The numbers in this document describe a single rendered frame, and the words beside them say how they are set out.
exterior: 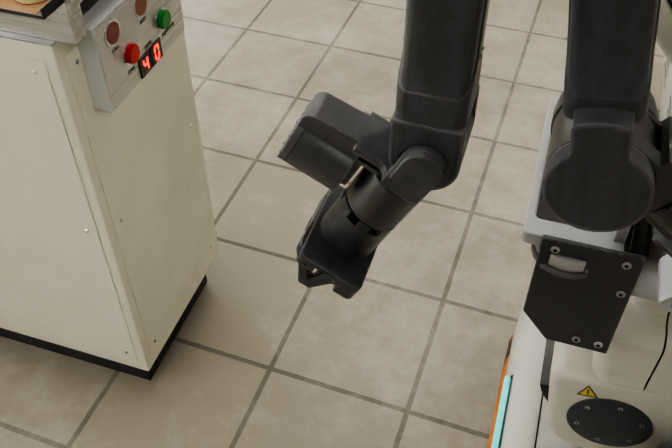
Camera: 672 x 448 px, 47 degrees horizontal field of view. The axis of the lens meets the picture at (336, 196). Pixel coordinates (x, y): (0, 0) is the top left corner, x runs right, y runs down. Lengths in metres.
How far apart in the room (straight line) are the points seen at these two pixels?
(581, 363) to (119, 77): 0.74
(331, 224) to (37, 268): 0.87
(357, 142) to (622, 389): 0.53
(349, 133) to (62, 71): 0.56
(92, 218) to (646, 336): 0.83
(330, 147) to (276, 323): 1.12
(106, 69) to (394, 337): 0.90
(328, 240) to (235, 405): 0.95
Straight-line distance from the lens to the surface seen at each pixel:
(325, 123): 0.63
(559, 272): 0.83
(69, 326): 1.60
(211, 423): 1.62
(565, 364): 1.02
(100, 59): 1.12
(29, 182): 1.30
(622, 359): 0.97
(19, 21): 1.10
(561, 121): 0.60
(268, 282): 1.81
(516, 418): 1.32
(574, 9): 0.53
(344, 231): 0.69
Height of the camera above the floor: 1.39
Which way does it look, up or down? 44 degrees down
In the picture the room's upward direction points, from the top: straight up
